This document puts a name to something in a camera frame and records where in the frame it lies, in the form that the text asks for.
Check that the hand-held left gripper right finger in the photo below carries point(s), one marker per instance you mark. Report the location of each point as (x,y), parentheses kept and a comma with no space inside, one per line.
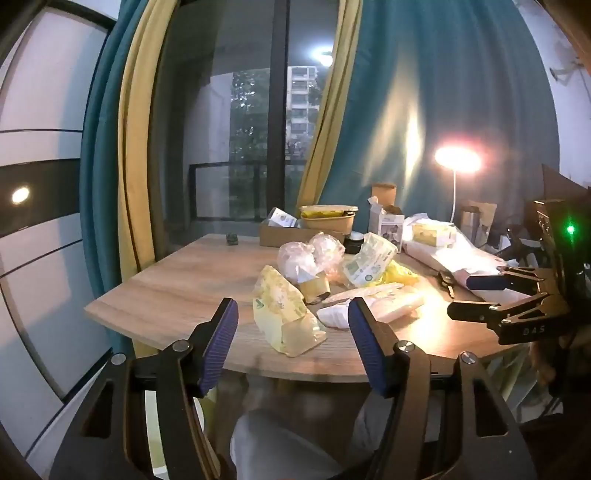
(369,350)

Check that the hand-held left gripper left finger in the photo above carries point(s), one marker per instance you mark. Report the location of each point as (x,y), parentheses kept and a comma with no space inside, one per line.
(219,344)

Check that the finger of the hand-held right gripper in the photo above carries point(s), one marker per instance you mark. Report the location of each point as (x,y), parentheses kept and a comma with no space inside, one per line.
(489,281)
(475,310)

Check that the yellow white snack packet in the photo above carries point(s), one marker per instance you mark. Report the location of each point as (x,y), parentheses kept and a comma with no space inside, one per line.
(279,307)

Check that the yellow plastic bag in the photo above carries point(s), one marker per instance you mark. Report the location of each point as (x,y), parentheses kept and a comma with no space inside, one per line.
(401,274)

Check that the white trash bin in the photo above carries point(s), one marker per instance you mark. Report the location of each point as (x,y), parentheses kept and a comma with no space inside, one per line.
(286,438)

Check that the black pliers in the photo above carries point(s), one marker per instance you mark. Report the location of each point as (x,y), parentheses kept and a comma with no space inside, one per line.
(445,282)

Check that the white paper bag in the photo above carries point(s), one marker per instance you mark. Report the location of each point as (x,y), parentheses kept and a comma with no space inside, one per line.
(443,258)

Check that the white plastic packet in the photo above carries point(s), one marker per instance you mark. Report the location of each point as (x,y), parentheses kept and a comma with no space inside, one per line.
(397,302)

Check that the yellow white box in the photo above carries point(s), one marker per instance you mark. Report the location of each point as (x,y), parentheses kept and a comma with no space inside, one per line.
(431,234)

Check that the green white packet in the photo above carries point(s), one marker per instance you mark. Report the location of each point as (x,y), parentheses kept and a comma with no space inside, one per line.
(369,263)

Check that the small dark object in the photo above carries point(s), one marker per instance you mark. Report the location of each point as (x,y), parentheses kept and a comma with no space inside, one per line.
(232,239)

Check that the crumpled clear plastic bag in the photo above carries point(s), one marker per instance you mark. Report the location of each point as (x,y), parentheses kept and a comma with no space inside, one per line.
(328,251)
(295,261)

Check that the black round container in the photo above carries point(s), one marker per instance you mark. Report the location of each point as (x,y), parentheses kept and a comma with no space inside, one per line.
(355,243)

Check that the white printed carton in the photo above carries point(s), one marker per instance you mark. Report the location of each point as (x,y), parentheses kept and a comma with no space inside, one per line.
(388,224)

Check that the cardboard box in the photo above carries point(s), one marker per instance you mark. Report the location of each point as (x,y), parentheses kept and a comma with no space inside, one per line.
(277,237)

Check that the white desk lamp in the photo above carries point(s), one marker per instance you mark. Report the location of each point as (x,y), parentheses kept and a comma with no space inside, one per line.
(458,159)

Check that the brown takeaway container yellow lid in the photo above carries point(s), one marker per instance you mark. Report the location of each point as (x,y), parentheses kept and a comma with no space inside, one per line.
(328,220)

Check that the small white box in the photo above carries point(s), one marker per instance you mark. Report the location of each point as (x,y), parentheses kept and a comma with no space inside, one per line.
(282,218)

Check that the black balcony railing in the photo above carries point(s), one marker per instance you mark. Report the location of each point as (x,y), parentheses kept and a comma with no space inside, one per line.
(240,189)

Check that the teal curtain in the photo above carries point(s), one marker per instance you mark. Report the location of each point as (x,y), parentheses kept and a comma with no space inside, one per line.
(438,92)
(99,147)

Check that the yellow curtain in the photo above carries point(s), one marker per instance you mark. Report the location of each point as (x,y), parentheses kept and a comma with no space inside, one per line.
(138,138)
(330,120)

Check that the white wardrobe black stripe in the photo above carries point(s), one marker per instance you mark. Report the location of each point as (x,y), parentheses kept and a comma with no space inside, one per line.
(41,161)

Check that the black window frame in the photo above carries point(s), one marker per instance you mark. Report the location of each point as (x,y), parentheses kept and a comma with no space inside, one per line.
(280,115)

